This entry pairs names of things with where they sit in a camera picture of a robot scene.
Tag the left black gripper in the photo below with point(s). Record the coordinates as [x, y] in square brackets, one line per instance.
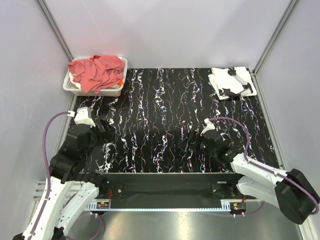
[109, 130]

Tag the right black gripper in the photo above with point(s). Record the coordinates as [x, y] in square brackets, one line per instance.
[184, 145]

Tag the white t-shirt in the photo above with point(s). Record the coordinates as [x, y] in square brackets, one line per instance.
[232, 82]

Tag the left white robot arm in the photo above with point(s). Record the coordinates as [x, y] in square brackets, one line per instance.
[53, 218]

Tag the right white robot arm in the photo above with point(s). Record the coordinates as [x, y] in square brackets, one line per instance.
[289, 191]

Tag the black marbled table mat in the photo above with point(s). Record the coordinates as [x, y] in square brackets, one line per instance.
[157, 109]

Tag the white plastic laundry basket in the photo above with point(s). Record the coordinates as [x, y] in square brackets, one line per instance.
[68, 85]

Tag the pink crumpled t-shirt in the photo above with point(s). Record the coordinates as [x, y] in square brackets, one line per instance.
[97, 72]

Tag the white garment in basket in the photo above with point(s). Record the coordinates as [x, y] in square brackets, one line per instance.
[72, 80]

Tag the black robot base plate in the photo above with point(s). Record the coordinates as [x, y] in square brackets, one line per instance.
[137, 186]

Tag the grey slotted cable duct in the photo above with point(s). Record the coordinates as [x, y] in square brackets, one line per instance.
[213, 206]

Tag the left aluminium frame post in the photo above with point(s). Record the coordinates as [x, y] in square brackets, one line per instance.
[55, 29]

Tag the aluminium frame post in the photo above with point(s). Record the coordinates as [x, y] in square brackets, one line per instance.
[55, 29]
[276, 33]

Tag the right aluminium frame post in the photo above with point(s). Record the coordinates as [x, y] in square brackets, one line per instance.
[276, 33]

